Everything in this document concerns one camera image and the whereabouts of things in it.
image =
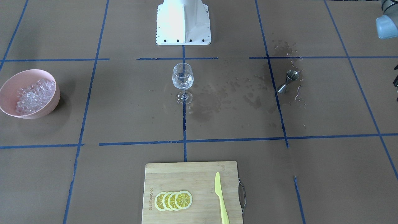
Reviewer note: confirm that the clear wine glass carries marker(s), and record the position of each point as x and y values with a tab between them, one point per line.
183	79

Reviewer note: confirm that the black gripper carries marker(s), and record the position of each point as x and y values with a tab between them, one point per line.
396	83

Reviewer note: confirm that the lemon slice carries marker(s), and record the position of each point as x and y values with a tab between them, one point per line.
159	201
171	201
165	200
183	199

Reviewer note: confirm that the pink bowl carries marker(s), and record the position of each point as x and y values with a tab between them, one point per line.
23	79

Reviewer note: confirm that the steel cocktail jigger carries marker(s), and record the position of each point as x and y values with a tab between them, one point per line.
291	76

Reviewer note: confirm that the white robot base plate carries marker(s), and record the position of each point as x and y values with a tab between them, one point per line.
183	22

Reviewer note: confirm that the yellow plastic knife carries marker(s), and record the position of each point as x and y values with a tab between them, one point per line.
219	193

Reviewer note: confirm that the pile of clear ice cubes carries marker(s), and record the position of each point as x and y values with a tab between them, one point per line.
34	97

